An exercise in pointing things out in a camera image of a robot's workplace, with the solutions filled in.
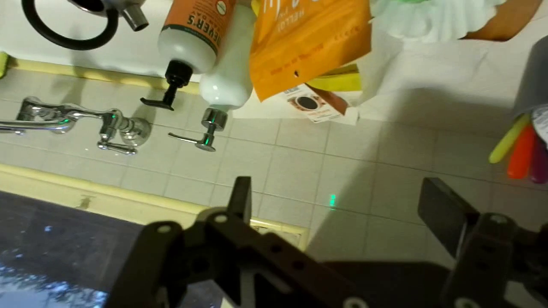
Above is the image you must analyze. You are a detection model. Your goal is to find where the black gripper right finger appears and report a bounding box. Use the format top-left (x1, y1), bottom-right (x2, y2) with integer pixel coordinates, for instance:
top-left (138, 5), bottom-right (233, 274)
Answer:
top-left (418, 174), bottom-right (548, 308)

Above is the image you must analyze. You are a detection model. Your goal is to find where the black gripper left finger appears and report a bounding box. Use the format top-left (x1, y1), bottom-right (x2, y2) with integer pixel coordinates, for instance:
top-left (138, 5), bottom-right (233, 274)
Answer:
top-left (107, 174), bottom-right (370, 308)

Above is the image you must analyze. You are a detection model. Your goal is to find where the orange packet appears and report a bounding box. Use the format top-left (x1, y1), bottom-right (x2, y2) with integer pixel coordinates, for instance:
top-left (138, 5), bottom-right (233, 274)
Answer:
top-left (249, 0), bottom-right (374, 104)

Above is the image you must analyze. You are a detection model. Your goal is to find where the purple marker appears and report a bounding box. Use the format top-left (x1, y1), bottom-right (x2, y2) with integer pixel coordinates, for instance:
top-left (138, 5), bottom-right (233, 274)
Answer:
top-left (528, 133), bottom-right (548, 186)

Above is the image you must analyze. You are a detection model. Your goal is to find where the paper with coffee print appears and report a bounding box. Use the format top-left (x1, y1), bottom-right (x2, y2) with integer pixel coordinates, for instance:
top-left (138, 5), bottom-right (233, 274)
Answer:
top-left (285, 82), bottom-right (362, 126)

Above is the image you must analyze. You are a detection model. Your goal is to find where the grey mug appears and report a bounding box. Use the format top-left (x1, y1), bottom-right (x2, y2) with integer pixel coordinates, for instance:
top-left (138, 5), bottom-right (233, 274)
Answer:
top-left (511, 34), bottom-right (548, 120)

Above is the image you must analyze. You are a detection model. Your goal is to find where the orange label soap bottle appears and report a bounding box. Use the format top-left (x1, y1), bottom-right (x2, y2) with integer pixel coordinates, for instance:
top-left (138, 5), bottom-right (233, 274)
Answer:
top-left (139, 0), bottom-right (240, 113)

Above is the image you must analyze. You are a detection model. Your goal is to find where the black cable loop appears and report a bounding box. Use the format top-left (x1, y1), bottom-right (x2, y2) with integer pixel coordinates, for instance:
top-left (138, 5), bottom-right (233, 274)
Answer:
top-left (21, 0), bottom-right (151, 53)

